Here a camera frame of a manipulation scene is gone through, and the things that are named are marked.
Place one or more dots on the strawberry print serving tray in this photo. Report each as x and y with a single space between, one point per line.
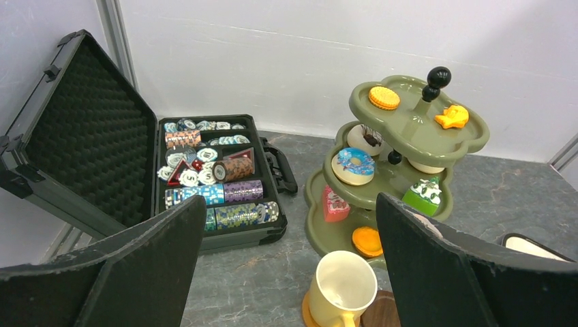
524 244

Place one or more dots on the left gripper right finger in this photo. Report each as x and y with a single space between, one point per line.
441 276

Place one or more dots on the yellow glazed donut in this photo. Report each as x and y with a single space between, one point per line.
425 168

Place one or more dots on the orange macaron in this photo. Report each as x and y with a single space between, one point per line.
366 241

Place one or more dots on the white chocolate drizzle donut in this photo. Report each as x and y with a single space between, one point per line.
366 139

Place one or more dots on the small orange pastry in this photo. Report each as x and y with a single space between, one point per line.
455 116

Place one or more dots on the black poker chip case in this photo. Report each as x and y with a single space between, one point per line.
87 148

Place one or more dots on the dark brown round coaster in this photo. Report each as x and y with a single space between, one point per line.
382 312

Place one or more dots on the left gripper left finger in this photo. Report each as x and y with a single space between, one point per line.
140 276

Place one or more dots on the green triangular cake slice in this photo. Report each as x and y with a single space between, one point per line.
424 196

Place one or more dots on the blue glazed donut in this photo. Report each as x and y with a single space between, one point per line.
353 166

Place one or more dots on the green three-tier dessert stand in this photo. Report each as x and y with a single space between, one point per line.
409 132

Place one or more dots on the red strawberry cake slice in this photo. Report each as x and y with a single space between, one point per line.
334 207

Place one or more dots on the round orange biscuit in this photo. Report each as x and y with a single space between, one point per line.
384 98

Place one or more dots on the yellow ceramic mug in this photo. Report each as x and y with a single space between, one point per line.
343 286

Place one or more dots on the light brown round coaster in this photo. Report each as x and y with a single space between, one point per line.
307 316

